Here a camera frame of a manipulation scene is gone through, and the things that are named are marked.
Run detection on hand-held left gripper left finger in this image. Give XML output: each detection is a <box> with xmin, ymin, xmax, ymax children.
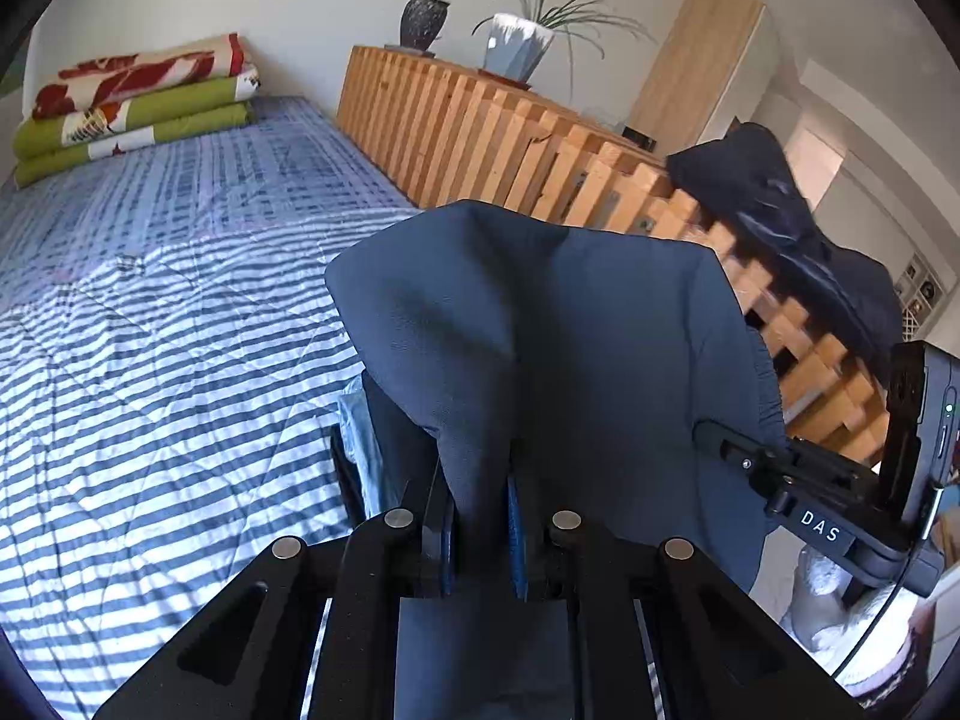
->
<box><xmin>94</xmin><ymin>457</ymin><xmax>458</xmax><ymax>720</ymax></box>

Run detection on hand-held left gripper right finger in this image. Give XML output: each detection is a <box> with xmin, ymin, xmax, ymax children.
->
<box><xmin>507</xmin><ymin>465</ymin><xmax>863</xmax><ymax>720</ymax></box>

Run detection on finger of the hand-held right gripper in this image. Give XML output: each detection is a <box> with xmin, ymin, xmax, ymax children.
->
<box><xmin>694</xmin><ymin>420</ymin><xmax>797</xmax><ymax>500</ymax></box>

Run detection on blue-grey pants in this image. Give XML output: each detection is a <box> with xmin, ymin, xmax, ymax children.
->
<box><xmin>326</xmin><ymin>199</ymin><xmax>785</xmax><ymax>720</ymax></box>

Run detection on person's right hand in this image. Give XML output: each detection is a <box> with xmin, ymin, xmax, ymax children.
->
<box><xmin>780</xmin><ymin>544</ymin><xmax>931</xmax><ymax>687</ymax></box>

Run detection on light blue garment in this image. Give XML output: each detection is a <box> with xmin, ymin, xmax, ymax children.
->
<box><xmin>336</xmin><ymin>379</ymin><xmax>391</xmax><ymax>520</ymax></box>

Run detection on white lattice shelf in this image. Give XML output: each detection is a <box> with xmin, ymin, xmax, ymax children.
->
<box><xmin>896</xmin><ymin>253</ymin><xmax>948</xmax><ymax>350</ymax></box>

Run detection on dark draped garment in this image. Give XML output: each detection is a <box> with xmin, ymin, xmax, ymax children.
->
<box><xmin>666</xmin><ymin>122</ymin><xmax>904</xmax><ymax>365</ymax></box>

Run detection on striped bed blanket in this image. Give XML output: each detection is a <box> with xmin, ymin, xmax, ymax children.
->
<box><xmin>0</xmin><ymin>96</ymin><xmax>428</xmax><ymax>720</ymax></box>

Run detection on wooden wardrobe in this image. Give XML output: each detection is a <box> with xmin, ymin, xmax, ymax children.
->
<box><xmin>626</xmin><ymin>0</ymin><xmax>767</xmax><ymax>160</ymax></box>

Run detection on potted plant white pot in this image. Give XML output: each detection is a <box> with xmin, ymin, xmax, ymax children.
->
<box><xmin>472</xmin><ymin>0</ymin><xmax>658</xmax><ymax>91</ymax></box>

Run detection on dark speckled vase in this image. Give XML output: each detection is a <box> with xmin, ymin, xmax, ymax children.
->
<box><xmin>400</xmin><ymin>0</ymin><xmax>452</xmax><ymax>58</ymax></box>

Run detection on folded green red blanket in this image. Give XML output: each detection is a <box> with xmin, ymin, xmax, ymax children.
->
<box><xmin>11</xmin><ymin>34</ymin><xmax>261</xmax><ymax>190</ymax></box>

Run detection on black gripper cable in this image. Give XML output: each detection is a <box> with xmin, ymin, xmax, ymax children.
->
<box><xmin>832</xmin><ymin>480</ymin><xmax>947</xmax><ymax>685</ymax></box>

